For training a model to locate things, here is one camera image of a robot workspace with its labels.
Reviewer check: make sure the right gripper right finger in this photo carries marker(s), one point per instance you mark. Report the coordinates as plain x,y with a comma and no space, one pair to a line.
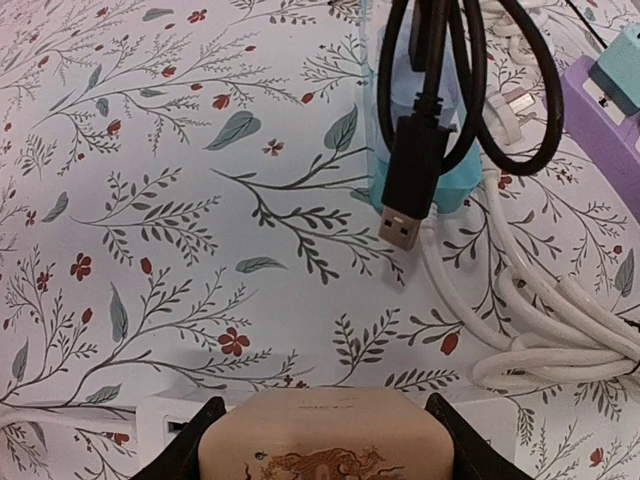
474,458

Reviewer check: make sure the purple power strip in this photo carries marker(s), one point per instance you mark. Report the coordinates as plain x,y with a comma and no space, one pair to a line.
608,136

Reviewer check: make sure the light blue charger plug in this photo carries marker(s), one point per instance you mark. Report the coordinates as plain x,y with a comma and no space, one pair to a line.
406,84

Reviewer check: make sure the beige charger plug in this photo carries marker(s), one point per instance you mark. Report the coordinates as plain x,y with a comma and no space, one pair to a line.
326,433

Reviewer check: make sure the floral table cloth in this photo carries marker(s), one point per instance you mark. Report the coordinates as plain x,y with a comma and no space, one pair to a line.
184,199

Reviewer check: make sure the white power strip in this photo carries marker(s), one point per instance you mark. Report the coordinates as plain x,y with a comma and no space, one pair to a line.
160,417

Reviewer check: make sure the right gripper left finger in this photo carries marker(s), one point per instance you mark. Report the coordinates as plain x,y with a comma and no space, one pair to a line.
179,460

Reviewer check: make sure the teal blue power strip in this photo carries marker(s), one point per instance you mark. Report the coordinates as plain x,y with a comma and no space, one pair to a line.
453,187

